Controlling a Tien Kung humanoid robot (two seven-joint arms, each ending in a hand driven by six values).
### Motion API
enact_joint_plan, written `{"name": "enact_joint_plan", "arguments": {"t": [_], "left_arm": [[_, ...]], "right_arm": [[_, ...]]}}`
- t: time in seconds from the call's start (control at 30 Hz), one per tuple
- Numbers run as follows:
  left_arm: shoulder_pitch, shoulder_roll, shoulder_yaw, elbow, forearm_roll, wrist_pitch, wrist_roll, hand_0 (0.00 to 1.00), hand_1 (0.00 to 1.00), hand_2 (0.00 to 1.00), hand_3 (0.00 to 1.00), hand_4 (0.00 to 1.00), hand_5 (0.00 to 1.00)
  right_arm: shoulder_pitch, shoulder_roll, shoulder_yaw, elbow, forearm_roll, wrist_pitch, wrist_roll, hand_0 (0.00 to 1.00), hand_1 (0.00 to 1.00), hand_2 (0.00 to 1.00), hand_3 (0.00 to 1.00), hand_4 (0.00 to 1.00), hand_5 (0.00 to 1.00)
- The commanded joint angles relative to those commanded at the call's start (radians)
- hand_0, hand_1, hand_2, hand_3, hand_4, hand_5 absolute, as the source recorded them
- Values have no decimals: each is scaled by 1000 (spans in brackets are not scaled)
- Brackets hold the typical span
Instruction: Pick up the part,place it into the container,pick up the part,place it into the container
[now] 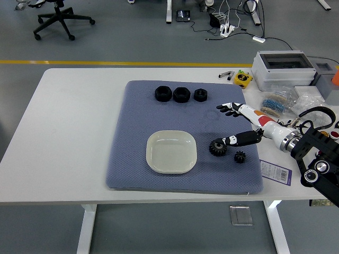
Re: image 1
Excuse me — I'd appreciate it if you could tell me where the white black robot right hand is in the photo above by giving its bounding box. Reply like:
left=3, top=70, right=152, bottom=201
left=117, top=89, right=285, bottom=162
left=216, top=102, right=292, bottom=149

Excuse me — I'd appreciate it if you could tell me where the large black gear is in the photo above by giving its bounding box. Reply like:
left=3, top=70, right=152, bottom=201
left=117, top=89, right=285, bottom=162
left=209, top=138, right=229, bottom=158

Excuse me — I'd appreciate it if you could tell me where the white square dish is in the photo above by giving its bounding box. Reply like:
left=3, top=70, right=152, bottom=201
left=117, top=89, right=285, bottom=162
left=146, top=130, right=197, bottom=175

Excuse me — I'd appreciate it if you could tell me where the white flat box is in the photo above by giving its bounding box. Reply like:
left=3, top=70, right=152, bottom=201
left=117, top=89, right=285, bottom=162
left=293, top=86, right=323, bottom=100

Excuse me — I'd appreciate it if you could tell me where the small black hex nut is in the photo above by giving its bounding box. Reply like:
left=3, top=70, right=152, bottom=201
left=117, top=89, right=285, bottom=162
left=193, top=88, right=209, bottom=102

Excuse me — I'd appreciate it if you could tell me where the large black hex nut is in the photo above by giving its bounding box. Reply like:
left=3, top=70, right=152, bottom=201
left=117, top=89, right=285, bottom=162
left=173, top=86, right=191, bottom=103
left=154, top=85, right=172, bottom=103

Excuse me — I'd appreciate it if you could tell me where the blue resistor strip bundle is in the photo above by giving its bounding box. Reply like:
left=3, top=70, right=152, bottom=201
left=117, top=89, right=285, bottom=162
left=260, top=92, right=288, bottom=117

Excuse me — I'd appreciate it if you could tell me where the clear plastic bag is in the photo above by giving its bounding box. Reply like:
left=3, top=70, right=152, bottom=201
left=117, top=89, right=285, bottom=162
left=291, top=92, right=328, bottom=116

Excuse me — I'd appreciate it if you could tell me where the purple white label card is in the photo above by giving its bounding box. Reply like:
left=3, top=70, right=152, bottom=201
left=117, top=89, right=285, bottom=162
left=258, top=159, right=293, bottom=185

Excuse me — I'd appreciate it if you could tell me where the yellow tape measure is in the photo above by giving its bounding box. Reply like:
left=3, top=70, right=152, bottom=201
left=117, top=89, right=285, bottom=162
left=234, top=72, right=254, bottom=89

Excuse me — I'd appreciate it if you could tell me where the black silver marker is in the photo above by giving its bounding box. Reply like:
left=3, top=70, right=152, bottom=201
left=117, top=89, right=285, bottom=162
left=218, top=70, right=236, bottom=80

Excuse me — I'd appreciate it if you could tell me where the grey plastic case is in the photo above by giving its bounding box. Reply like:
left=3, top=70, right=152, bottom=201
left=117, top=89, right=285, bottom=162
left=309, top=57, right=339, bottom=104

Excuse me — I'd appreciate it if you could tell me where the clear floor hatch plate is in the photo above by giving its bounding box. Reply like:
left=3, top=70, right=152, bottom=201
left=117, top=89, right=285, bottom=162
left=229, top=205, right=254, bottom=226

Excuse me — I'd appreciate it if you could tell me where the white power strip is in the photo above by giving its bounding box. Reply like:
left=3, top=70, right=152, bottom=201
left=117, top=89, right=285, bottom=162
left=219, top=23, right=236, bottom=38

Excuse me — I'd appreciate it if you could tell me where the black power adapter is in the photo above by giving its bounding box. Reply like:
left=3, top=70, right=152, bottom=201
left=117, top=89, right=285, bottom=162
left=209, top=13, right=222, bottom=28

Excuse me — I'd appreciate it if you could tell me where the blue-grey textured mat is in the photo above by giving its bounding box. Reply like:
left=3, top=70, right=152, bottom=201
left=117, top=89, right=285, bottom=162
left=105, top=80, right=264, bottom=196

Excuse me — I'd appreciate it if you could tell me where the black device with screen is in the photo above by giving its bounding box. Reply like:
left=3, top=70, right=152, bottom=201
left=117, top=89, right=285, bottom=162
left=176, top=10, right=192, bottom=22

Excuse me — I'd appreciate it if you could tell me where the white table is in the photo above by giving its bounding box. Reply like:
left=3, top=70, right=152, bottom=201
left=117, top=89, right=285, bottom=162
left=0, top=68, right=339, bottom=254

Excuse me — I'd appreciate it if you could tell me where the black office chair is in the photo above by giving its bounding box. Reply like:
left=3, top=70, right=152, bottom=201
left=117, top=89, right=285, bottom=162
left=28, top=0, right=96, bottom=41

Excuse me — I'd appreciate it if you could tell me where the grey electrical enclosure box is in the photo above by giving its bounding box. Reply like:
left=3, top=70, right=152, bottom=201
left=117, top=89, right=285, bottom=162
left=251, top=50, right=317, bottom=92

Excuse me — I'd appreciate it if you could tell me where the black floor cable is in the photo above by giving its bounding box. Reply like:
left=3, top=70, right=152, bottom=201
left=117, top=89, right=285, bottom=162
left=206, top=26, right=297, bottom=51

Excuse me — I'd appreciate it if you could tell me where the silver metal bracket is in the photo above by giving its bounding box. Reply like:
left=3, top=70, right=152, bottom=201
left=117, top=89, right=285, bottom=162
left=14, top=0, right=30, bottom=11

